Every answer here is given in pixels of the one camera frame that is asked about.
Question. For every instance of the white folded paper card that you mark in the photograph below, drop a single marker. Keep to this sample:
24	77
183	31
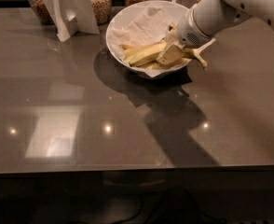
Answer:
72	16

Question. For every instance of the glass jar with light beans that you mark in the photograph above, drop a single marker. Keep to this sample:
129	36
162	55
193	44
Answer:
102	10

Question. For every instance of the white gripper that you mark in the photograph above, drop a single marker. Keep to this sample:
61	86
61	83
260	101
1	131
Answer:
185	34

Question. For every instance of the white paper towel in bowl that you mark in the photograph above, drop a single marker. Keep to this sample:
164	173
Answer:
140	37

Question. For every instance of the glass jar with brown grains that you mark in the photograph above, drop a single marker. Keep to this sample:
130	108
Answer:
41	12

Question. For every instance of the white ceramic bowl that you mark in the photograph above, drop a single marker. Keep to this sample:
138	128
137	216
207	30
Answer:
143	24

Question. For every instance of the yellow banana bunch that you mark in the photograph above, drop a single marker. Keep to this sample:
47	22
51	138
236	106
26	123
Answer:
145	56

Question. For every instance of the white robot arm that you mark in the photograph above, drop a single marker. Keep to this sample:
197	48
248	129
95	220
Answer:
207	18

